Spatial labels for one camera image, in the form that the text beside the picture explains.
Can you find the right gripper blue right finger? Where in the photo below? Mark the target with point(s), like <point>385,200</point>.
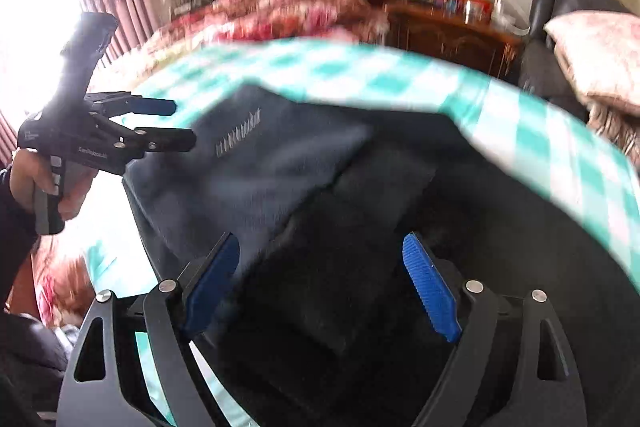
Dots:
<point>436,297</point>

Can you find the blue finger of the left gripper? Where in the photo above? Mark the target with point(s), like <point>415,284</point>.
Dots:
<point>171,140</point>
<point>151,106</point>

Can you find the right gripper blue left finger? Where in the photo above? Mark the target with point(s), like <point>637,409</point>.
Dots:
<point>205,282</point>

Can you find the black pants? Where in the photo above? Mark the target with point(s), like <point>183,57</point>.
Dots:
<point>323,326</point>

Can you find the black sleeved left forearm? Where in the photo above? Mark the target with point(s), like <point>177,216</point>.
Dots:
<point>17,236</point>

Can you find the person's left hand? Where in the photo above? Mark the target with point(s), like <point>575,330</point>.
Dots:
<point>30,171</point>

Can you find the green white checkered bedsheet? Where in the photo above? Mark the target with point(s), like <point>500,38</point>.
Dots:
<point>512,365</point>

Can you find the red floral quilt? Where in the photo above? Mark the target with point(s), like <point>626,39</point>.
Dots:
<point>266,20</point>

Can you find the dark wooden nightstand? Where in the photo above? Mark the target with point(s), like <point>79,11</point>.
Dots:
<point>435,33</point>

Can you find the pink floral pillow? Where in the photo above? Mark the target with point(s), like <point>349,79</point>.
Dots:
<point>598,53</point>

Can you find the black leather chair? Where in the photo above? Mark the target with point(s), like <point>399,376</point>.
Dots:
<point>540,73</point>

